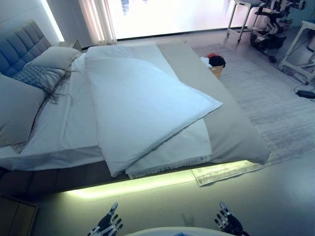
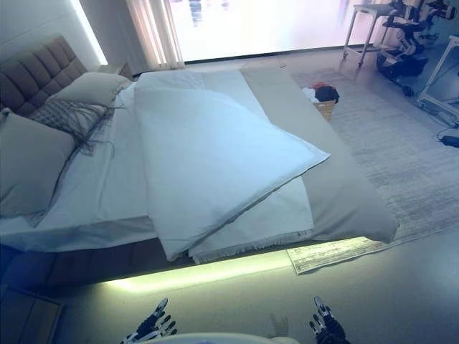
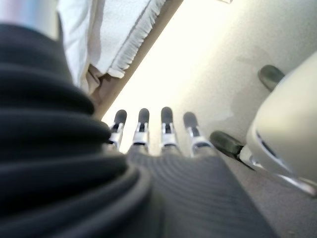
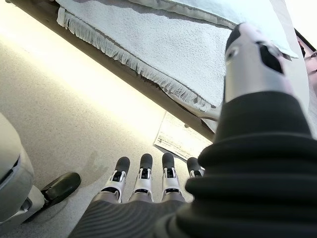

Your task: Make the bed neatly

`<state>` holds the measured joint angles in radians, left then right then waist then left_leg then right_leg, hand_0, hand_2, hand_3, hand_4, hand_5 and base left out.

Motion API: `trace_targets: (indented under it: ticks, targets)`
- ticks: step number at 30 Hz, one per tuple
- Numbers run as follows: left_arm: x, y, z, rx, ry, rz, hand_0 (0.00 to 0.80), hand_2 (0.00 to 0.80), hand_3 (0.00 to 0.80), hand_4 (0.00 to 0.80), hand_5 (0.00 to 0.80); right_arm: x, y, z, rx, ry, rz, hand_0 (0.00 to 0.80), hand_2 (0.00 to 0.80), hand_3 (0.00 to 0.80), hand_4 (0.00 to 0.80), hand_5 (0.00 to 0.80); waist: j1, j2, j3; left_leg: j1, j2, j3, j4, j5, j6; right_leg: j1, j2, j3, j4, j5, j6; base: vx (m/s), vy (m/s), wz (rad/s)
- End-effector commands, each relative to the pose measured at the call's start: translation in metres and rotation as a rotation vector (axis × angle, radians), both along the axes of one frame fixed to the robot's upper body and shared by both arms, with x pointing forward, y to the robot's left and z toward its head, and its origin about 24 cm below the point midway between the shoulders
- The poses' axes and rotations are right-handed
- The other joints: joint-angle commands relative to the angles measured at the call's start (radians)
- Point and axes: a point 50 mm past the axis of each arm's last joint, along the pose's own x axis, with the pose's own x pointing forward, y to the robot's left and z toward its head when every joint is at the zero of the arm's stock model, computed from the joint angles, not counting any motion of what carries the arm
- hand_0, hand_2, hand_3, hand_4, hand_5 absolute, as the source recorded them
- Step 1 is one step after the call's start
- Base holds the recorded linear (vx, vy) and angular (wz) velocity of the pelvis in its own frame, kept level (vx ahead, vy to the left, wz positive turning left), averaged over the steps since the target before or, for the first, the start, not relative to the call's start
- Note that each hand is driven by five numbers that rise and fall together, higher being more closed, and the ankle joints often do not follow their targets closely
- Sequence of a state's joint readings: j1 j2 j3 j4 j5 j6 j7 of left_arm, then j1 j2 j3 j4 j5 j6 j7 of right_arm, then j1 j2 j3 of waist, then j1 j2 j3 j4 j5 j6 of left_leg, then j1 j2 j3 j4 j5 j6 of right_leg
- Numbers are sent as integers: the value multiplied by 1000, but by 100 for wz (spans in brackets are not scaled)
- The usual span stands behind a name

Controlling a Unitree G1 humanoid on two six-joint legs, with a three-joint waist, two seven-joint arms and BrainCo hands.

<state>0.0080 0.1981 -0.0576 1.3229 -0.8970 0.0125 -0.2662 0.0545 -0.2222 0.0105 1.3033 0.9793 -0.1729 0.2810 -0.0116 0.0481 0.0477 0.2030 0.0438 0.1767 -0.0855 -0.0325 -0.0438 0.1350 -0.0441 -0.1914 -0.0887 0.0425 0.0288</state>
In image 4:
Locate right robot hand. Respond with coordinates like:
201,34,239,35
68,22,317,238

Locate printed paper sheet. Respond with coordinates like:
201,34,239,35
153,111,213,161

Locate right dark robot foot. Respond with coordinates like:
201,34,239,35
41,172,82,206

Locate white fringed textured blanket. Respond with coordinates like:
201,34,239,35
56,6,232,132

